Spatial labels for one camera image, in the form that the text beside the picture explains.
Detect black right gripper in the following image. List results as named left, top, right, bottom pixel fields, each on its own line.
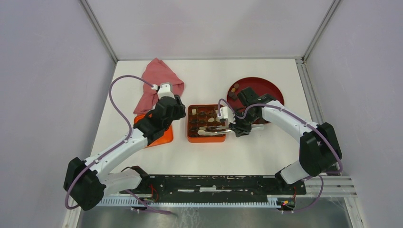
left=228, top=109, right=258, bottom=137

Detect orange chocolate box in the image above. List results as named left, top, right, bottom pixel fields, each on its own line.
left=186, top=104, right=226, bottom=143

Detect silver white-handled tongs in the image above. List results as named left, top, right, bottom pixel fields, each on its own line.
left=197, top=124, right=265, bottom=137

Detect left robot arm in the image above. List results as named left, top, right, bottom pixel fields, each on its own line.
left=63, top=95, right=186, bottom=211

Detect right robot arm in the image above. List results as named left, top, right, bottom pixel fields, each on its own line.
left=218, top=87, right=343, bottom=194

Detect orange box lid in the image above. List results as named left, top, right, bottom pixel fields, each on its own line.
left=134, top=113, right=174, bottom=149

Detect pink cloth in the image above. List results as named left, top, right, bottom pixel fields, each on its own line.
left=134, top=58, right=185, bottom=114

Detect red round plate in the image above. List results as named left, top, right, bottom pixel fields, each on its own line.
left=227, top=77, right=285, bottom=112

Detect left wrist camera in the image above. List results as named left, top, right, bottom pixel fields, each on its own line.
left=152, top=82, right=175, bottom=100

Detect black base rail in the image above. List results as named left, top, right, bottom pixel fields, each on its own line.
left=130, top=175, right=307, bottom=203

